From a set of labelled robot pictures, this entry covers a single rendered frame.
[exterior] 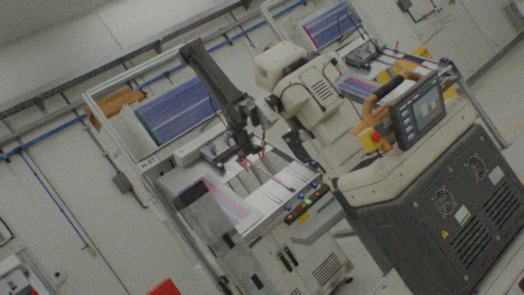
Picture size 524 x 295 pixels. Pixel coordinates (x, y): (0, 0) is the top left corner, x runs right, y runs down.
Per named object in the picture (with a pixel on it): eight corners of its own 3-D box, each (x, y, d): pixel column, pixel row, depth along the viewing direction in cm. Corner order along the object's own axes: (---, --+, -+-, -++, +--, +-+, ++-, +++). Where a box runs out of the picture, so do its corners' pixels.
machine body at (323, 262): (360, 275, 290) (305, 195, 288) (285, 355, 256) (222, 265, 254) (309, 275, 347) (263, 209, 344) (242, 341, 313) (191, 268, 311)
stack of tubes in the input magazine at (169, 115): (225, 106, 295) (201, 72, 294) (161, 145, 271) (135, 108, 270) (219, 112, 306) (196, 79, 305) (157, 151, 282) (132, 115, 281)
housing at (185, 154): (243, 135, 301) (241, 119, 292) (185, 174, 278) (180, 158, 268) (235, 130, 306) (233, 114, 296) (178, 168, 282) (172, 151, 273)
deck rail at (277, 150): (322, 179, 264) (323, 172, 260) (320, 182, 263) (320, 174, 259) (242, 129, 304) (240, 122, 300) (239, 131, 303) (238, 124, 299)
